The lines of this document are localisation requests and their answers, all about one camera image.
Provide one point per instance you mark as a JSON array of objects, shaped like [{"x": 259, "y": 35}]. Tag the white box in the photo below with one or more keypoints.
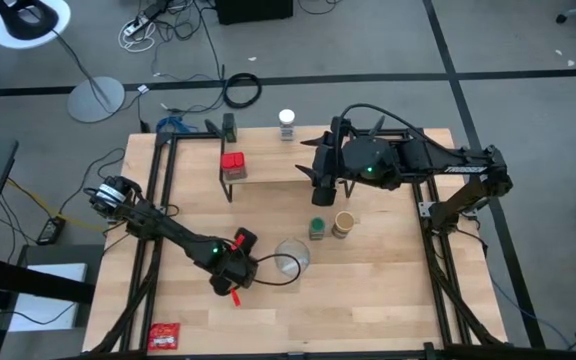
[{"x": 43, "y": 315}]

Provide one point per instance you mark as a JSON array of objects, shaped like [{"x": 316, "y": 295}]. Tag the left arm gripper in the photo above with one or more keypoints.
[{"x": 240, "y": 270}]

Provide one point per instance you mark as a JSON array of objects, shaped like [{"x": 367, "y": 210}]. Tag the black computer case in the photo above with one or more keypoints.
[{"x": 253, "y": 10}]

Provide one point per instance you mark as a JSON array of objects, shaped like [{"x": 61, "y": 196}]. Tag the red-lid smoked paprika tin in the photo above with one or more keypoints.
[{"x": 233, "y": 162}]

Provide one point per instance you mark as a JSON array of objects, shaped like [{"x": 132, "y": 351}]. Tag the wooden shelf with black legs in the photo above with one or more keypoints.
[{"x": 263, "y": 160}]

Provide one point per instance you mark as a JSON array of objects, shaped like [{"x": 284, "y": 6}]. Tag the tan-lid furikake jar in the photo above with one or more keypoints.
[{"x": 343, "y": 221}]

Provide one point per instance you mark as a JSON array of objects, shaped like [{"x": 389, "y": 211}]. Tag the black power adapter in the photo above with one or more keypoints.
[{"x": 50, "y": 230}]

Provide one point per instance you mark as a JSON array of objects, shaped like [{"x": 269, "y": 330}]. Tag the green-lid oregano jar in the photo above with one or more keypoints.
[{"x": 317, "y": 225}]

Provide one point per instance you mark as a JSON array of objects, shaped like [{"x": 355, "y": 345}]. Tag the white power strip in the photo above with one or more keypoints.
[{"x": 135, "y": 26}]

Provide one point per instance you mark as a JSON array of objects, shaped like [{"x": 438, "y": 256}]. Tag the white-lid bagel seasoning jar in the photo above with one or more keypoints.
[{"x": 286, "y": 117}]

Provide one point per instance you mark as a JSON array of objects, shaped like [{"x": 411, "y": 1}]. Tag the clear glass measuring mug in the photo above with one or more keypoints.
[{"x": 293, "y": 250}]

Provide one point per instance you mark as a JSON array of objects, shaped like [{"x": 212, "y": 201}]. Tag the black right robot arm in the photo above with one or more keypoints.
[{"x": 468, "y": 167}]

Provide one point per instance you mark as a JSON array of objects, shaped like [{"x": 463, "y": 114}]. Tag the black pepper tin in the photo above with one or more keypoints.
[{"x": 229, "y": 127}]

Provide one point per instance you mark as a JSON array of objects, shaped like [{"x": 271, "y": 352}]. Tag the black clamp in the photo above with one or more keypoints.
[{"x": 327, "y": 187}]

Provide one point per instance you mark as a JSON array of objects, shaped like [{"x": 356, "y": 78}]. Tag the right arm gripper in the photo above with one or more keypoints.
[{"x": 330, "y": 160}]

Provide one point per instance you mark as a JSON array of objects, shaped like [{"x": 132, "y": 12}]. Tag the floor lamp with round base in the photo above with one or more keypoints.
[{"x": 95, "y": 100}]

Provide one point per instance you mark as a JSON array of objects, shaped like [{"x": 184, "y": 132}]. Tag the black aluminium rig frame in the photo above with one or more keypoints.
[{"x": 168, "y": 137}]

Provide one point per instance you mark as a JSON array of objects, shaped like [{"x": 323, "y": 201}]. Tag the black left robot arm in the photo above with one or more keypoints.
[{"x": 168, "y": 230}]

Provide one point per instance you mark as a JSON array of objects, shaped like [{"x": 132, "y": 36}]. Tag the red snack packet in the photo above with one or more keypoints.
[{"x": 164, "y": 336}]

